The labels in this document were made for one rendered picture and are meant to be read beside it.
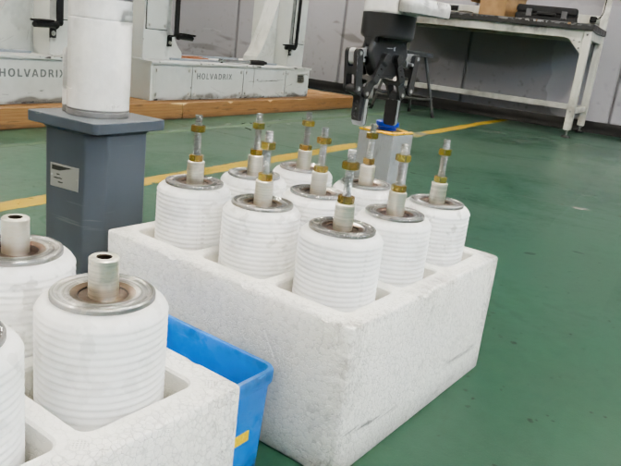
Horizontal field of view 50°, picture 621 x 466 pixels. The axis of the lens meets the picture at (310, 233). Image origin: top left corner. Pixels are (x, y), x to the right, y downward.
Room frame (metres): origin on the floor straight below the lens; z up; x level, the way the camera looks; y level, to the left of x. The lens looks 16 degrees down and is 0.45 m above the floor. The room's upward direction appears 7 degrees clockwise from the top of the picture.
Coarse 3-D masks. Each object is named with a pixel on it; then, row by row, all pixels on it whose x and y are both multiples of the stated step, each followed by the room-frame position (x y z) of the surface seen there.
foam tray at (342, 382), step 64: (128, 256) 0.80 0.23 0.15; (192, 256) 0.76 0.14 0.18; (192, 320) 0.73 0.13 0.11; (256, 320) 0.67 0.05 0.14; (320, 320) 0.63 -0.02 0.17; (384, 320) 0.66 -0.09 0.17; (448, 320) 0.80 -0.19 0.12; (320, 384) 0.62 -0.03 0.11; (384, 384) 0.68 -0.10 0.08; (448, 384) 0.84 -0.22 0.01; (320, 448) 0.61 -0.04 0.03
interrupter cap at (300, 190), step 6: (294, 186) 0.88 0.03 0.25; (300, 186) 0.89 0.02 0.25; (306, 186) 0.90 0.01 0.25; (294, 192) 0.85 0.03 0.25; (300, 192) 0.85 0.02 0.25; (306, 192) 0.86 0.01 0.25; (330, 192) 0.88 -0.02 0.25; (336, 192) 0.88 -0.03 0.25; (342, 192) 0.88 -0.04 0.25; (312, 198) 0.84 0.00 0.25; (318, 198) 0.84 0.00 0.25; (324, 198) 0.84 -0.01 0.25; (330, 198) 0.84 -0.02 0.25; (336, 198) 0.85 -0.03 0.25
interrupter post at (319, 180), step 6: (312, 174) 0.87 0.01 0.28; (318, 174) 0.86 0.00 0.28; (324, 174) 0.87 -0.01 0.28; (312, 180) 0.87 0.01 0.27; (318, 180) 0.86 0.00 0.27; (324, 180) 0.87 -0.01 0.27; (312, 186) 0.87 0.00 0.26; (318, 186) 0.86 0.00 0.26; (324, 186) 0.87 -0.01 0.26; (312, 192) 0.87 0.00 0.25; (318, 192) 0.86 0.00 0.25; (324, 192) 0.87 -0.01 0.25
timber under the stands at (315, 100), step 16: (304, 96) 4.50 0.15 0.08; (320, 96) 4.65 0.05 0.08; (336, 96) 4.83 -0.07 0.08; (352, 96) 5.01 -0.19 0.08; (0, 112) 2.39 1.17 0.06; (16, 112) 2.45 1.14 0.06; (144, 112) 3.04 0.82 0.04; (160, 112) 3.14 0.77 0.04; (176, 112) 3.24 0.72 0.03; (192, 112) 3.35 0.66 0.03; (208, 112) 3.46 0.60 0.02; (224, 112) 3.58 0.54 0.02; (240, 112) 3.71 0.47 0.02; (256, 112) 3.85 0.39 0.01; (272, 112) 4.00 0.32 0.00; (0, 128) 2.39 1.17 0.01; (16, 128) 2.45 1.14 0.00
